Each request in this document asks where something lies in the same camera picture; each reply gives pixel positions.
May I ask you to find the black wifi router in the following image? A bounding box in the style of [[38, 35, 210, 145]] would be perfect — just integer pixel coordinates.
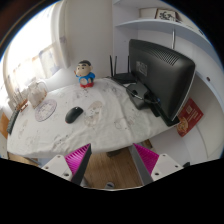
[[110, 64, 136, 84]]

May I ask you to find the framed picture on shelf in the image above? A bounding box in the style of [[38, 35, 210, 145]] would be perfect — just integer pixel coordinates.
[[155, 8, 176, 21]]

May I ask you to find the black computer monitor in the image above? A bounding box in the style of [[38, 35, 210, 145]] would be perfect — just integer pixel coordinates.
[[129, 39, 196, 127]]

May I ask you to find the white wall shelf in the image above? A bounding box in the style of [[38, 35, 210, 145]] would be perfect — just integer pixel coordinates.
[[114, 0, 205, 46]]

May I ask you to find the red leaflet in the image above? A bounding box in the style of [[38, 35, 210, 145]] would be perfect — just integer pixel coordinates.
[[176, 98, 203, 137]]

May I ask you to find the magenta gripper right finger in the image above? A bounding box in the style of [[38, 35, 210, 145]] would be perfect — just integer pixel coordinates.
[[129, 144, 182, 185]]

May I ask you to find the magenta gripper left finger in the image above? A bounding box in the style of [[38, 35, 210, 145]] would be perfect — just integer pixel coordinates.
[[42, 144, 92, 186]]

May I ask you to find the black remote control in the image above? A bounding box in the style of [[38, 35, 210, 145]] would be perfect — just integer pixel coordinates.
[[7, 110, 19, 134]]

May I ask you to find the white patterned tablecloth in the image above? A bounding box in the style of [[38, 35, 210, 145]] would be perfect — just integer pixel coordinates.
[[7, 78, 168, 158]]

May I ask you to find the clear glass jar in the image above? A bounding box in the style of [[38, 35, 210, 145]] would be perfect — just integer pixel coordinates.
[[28, 82, 47, 108]]

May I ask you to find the black computer mouse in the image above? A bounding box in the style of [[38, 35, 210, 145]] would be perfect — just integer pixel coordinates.
[[65, 107, 83, 124]]

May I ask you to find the white window curtain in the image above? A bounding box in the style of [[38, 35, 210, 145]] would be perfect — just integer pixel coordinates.
[[51, 0, 70, 68]]

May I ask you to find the cartoon boy figurine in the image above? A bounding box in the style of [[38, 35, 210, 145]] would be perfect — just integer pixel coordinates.
[[74, 60, 95, 88]]

